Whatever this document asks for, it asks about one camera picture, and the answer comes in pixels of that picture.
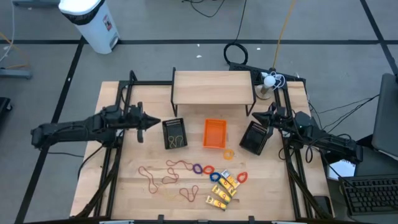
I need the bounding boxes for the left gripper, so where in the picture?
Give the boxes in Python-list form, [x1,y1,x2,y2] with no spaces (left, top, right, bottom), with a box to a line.
[123,101,162,131]

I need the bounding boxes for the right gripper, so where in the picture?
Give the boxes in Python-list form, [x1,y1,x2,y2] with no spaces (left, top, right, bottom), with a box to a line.
[251,102,295,132]

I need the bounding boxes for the black plastic mesh basket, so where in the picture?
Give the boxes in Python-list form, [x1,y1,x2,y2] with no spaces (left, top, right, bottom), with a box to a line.
[161,117,188,150]
[239,120,272,156]

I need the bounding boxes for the orange plastic mesh basket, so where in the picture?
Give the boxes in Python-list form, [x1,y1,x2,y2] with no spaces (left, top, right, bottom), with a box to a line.
[202,118,228,149]

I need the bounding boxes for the long brown rubber band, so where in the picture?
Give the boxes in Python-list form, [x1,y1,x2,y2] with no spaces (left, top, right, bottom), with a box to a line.
[138,166,159,194]

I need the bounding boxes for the yellow crayon box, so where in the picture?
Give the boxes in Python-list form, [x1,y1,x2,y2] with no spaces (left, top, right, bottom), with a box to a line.
[221,169,241,189]

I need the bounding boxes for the yellow rubber band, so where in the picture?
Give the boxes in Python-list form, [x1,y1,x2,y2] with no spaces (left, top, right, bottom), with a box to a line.
[157,188,184,202]
[167,135,185,149]

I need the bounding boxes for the red rubber band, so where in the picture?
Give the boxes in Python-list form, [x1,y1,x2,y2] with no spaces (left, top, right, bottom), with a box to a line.
[178,185,200,203]

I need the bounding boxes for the yellow plastic snack bag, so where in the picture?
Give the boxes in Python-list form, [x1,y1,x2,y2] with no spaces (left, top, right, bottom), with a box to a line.
[205,195,227,211]

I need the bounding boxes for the dark desk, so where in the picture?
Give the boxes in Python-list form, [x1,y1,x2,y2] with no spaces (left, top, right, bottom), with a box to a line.
[323,133,398,224]

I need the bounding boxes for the white bulb lamp wooden base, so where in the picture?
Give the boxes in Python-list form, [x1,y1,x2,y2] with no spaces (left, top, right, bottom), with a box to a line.
[255,74,277,100]

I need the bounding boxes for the black power strip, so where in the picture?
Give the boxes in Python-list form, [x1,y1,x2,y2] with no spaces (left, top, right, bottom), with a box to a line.
[229,62,307,85]

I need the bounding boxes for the wooden riser shelf black legs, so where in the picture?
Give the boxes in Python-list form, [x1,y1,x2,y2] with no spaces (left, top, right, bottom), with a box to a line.
[170,67,257,118]

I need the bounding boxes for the white printed paper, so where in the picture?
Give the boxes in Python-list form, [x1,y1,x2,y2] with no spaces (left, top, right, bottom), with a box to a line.
[326,159,357,181]

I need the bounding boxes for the black smartphone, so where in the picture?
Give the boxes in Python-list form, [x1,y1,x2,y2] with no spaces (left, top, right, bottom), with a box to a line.
[313,195,333,217]

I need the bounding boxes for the white trash can black liner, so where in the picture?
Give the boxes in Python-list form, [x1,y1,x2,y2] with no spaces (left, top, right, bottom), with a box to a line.
[58,0,121,55]

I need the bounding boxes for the grey computer monitor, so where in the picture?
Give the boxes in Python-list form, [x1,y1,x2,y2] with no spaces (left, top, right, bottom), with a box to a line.
[371,73,398,158]

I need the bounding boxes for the black computer keyboard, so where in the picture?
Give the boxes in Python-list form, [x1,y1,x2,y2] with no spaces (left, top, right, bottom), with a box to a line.
[338,174,398,217]

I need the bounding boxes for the grey metal floor base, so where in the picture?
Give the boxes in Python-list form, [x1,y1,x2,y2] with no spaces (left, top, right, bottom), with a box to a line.
[12,0,60,7]
[0,68,34,80]

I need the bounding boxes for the black metal rig frame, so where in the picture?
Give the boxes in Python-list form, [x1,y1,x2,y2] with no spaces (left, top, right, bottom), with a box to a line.
[70,70,335,220]

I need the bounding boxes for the white cable bundle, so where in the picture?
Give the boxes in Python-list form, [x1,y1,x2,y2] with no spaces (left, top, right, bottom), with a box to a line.
[261,70,287,91]

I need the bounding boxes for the black coiled hanging cable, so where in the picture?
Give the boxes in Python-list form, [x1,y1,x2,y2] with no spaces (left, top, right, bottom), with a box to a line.
[223,0,249,66]

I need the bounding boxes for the yellow hanging cable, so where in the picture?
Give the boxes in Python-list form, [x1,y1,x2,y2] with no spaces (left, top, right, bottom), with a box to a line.
[272,0,296,70]

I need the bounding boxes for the black cable bundle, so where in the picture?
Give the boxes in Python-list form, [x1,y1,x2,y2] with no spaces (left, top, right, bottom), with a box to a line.
[307,94,381,134]

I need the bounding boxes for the black floor cable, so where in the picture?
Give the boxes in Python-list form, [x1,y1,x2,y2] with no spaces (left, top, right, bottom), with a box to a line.
[182,0,229,18]

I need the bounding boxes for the yellow floor cable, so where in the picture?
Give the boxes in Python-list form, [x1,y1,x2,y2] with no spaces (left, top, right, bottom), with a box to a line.
[0,30,31,70]

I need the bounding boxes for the white floor cable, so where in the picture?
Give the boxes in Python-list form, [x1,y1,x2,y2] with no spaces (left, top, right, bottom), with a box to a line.
[0,0,16,63]

